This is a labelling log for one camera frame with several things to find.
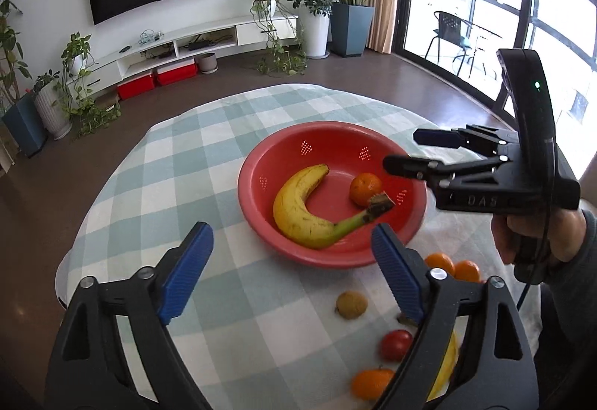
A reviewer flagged leafy tree in blue pot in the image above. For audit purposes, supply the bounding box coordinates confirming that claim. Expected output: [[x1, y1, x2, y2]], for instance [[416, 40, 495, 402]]
[[0, 0, 47, 159]]

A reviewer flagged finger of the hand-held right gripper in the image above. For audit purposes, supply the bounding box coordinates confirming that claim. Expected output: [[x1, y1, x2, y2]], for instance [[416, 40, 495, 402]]
[[413, 124, 518, 157], [383, 153, 512, 194]]

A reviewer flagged checked green white tablecloth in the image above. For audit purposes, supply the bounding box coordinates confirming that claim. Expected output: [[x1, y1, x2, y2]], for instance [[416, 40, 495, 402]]
[[55, 83, 565, 410]]

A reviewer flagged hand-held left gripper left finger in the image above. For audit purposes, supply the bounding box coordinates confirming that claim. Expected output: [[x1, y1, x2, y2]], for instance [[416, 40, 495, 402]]
[[44, 221, 215, 410]]

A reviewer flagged black balcony chair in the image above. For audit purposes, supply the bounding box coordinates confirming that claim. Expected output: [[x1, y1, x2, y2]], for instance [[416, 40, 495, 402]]
[[424, 11, 477, 65]]

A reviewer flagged plant in ribbed white pot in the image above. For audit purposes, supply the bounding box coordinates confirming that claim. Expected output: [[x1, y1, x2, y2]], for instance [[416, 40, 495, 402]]
[[32, 70, 73, 140]]

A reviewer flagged red plastic bowl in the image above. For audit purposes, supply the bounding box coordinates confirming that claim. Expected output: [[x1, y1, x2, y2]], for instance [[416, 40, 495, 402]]
[[237, 121, 428, 270]]

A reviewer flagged white television console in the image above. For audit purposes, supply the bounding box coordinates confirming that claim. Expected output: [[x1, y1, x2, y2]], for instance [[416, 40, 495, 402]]
[[86, 13, 299, 86]]

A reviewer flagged curved yellow banana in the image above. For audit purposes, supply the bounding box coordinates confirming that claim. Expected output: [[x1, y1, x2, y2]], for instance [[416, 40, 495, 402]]
[[273, 164, 396, 250]]

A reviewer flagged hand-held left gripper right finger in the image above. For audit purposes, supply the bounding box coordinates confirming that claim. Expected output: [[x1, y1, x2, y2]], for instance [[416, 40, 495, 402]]
[[371, 223, 537, 410]]

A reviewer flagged brown kiwi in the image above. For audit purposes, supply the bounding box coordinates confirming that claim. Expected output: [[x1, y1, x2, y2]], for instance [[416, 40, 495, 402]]
[[335, 291, 368, 320]]

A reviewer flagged person's right hand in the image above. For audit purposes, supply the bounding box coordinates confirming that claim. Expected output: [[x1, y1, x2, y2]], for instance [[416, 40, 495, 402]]
[[491, 208, 587, 284]]

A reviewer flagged bushy plant in white pot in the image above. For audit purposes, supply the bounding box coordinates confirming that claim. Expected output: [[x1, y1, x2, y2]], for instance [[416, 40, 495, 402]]
[[285, 0, 333, 58]]

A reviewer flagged orange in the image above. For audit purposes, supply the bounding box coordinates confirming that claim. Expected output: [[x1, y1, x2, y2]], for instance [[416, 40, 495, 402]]
[[453, 260, 481, 284], [424, 253, 455, 277], [351, 367, 396, 401]]

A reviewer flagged red tomato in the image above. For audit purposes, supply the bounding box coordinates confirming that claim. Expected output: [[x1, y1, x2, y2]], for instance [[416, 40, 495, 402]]
[[379, 330, 415, 363]]

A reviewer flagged small orange mandarin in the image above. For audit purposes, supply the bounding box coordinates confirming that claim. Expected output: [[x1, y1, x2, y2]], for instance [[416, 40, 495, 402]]
[[349, 173, 384, 207]]

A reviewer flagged person's right forearm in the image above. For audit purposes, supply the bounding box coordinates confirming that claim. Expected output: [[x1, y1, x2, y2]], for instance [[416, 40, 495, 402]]
[[534, 208, 597, 410]]

